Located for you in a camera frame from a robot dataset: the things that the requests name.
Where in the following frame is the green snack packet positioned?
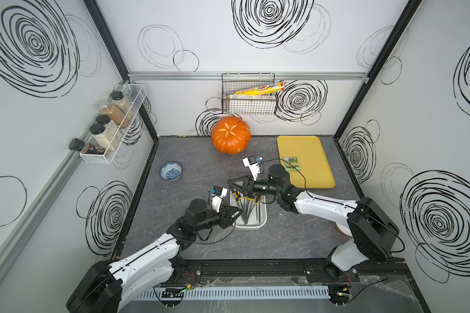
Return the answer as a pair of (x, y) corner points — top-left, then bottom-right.
(283, 156), (301, 172)

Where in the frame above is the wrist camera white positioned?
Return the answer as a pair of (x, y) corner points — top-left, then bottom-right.
(242, 156), (262, 181)
(208, 186), (228, 213)

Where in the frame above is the orange pumpkin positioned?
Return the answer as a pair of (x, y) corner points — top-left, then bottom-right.
(211, 117), (251, 155)

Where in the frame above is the white storage box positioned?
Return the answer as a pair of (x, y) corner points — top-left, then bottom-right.
(230, 186), (268, 230)

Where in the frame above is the yellow plastic tray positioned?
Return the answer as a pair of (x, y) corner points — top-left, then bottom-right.
(277, 136), (336, 189)

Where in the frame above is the yellow snack package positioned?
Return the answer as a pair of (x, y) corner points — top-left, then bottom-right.
(232, 82), (285, 96)

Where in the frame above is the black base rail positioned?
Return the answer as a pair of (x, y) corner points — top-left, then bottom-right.
(167, 258), (360, 285)

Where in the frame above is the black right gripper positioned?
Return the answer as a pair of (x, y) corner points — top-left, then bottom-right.
(228, 175), (281, 199)

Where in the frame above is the spice jar pale powder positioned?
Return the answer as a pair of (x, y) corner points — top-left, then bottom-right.
(90, 123), (118, 151)

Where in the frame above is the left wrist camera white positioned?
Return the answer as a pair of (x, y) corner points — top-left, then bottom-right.
(208, 186), (228, 213)

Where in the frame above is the small dark sauce bottle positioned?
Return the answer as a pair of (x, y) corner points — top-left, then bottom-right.
(69, 138), (105, 155)

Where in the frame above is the blue patterned ceramic bowl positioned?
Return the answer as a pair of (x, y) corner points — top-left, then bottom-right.
(159, 161), (183, 181)

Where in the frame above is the clear acrylic wall shelf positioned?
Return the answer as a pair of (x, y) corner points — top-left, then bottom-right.
(80, 83), (147, 170)

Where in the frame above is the spice jar brown powder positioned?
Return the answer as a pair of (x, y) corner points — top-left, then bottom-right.
(100, 103), (130, 129)

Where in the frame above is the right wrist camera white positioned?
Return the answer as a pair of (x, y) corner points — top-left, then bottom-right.
(242, 156), (262, 181)

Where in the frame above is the black wire wall basket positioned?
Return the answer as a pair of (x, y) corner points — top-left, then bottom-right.
(221, 73), (277, 115)

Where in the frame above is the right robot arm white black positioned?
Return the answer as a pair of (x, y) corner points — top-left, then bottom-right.
(228, 164), (400, 282)

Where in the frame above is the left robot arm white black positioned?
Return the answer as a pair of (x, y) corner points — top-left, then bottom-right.
(66, 199), (242, 312)

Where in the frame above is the spice jar white powder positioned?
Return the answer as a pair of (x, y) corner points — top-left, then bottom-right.
(95, 114), (121, 142)

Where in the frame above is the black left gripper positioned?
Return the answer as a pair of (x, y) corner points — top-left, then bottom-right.
(192, 203), (242, 233)

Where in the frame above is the white slotted cable duct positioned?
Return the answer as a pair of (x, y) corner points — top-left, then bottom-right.
(137, 286), (330, 301)

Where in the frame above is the spice jar beige powder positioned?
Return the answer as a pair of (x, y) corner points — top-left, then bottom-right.
(110, 91), (133, 118)

